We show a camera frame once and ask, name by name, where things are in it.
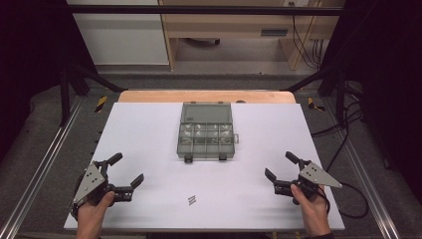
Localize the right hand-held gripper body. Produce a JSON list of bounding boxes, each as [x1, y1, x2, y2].
[[274, 158, 343, 206]]

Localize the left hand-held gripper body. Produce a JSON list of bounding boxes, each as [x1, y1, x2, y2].
[[70, 159, 134, 213]]

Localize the grey transparent compartment box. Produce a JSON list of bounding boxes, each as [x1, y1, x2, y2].
[[176, 101, 241, 163]]

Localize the person's left hand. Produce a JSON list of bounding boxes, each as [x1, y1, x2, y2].
[[76, 191, 115, 234]]

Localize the person's right hand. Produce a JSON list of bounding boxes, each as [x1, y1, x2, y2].
[[290, 183, 331, 237]]

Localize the yellow black tape marker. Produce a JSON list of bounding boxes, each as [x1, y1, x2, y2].
[[95, 95, 108, 114], [307, 97, 326, 113]]

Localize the sorted group of metal parts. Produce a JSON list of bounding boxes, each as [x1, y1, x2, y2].
[[180, 122, 233, 144]]

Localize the white cabinet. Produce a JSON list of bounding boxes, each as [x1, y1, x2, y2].
[[67, 0, 170, 66]]

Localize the aluminium rail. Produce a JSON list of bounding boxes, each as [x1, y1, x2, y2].
[[321, 98, 403, 239], [0, 95, 85, 239]]

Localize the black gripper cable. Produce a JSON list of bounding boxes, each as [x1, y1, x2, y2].
[[326, 180, 370, 220]]

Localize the black floor cables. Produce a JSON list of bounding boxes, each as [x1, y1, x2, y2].
[[311, 81, 364, 173]]

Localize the black frame strut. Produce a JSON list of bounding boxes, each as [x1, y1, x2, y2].
[[60, 62, 127, 127], [281, 65, 346, 124]]

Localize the black hanging cables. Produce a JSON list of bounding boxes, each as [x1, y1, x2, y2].
[[289, 1, 325, 71]]

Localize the dark grey desk handle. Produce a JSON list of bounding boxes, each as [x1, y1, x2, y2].
[[260, 28, 289, 37]]

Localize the black horizontal frame bar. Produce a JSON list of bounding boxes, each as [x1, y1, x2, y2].
[[65, 4, 346, 17]]

